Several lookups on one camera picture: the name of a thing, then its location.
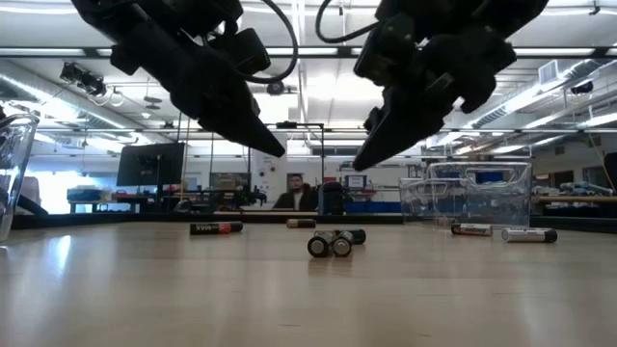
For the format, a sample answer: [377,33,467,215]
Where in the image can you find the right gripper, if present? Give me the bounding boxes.
[353,28,517,171]

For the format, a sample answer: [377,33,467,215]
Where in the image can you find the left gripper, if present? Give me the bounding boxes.
[110,21,286,158]

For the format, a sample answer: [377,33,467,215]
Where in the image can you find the red and black battery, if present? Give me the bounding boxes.
[189,222,232,236]

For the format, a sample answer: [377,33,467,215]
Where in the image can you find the person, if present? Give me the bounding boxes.
[272,173,319,212]

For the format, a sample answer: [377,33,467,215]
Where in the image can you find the blue storage crates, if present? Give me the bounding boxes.
[344,200,404,215]

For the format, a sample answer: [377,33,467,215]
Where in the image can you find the black flat monitor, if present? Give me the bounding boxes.
[115,142,187,188]

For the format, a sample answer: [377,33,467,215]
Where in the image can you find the clear plastic bin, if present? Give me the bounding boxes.
[0,113,40,242]
[398,161,533,228]

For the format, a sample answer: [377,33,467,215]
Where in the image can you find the dark workbench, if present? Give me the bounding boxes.
[67,190,271,216]

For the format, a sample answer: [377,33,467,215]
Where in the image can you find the white ceiling vent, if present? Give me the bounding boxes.
[538,60,563,86]

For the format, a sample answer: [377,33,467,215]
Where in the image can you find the black ceiling track lights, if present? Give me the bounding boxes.
[60,61,108,97]

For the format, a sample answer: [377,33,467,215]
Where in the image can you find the cluttered wooden shelf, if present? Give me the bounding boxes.
[532,180,617,218]

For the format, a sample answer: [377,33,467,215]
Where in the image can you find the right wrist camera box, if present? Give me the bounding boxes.
[354,12,420,88]

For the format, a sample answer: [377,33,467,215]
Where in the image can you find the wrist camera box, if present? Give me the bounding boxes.
[354,12,420,88]
[209,27,271,76]

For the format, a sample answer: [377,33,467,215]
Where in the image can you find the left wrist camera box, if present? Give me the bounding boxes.
[209,27,271,76]

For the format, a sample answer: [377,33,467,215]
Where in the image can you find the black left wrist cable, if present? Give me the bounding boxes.
[226,0,300,86]

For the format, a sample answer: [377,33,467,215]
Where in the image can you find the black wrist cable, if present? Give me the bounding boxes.
[315,0,387,44]
[226,0,300,86]

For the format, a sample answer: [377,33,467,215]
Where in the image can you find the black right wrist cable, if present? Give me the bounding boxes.
[315,0,387,44]

